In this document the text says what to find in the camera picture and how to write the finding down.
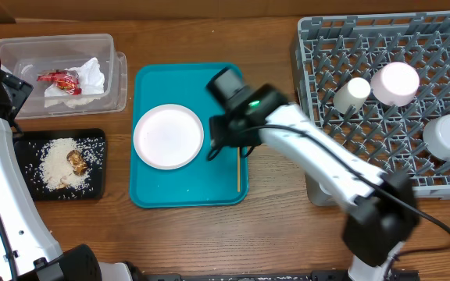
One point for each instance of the small white plate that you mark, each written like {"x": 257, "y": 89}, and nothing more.
{"x": 395, "y": 84}

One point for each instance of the white cup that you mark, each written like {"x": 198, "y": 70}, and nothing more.
{"x": 353, "y": 93}

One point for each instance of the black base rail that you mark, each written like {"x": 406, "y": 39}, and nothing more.
{"x": 325, "y": 275}

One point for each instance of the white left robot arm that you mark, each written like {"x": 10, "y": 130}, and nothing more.
{"x": 28, "y": 251}

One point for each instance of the brown food scrap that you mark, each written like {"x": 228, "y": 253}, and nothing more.
{"x": 79, "y": 166}

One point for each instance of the black food waste tray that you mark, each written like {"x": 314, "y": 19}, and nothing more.
{"x": 37, "y": 192}

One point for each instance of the large white plate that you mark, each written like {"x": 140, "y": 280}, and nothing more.
{"x": 168, "y": 137}

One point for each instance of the red snack wrapper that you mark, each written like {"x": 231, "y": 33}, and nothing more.
{"x": 65, "y": 80}

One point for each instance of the pile of white rice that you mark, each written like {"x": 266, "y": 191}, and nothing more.
{"x": 51, "y": 169}

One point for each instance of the clear plastic waste bin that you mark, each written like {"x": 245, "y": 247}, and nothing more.
{"x": 29, "y": 57}

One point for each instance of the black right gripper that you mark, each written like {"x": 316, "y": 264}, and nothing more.
{"x": 218, "y": 133}

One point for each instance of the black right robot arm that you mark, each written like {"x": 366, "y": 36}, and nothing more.
{"x": 380, "y": 207}

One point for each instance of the grey dishwasher rack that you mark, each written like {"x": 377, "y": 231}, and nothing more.
{"x": 329, "y": 51}

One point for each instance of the teal serving tray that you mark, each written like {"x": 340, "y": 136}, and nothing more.
{"x": 199, "y": 183}

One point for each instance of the wooden chopstick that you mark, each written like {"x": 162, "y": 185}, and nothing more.
{"x": 238, "y": 170}

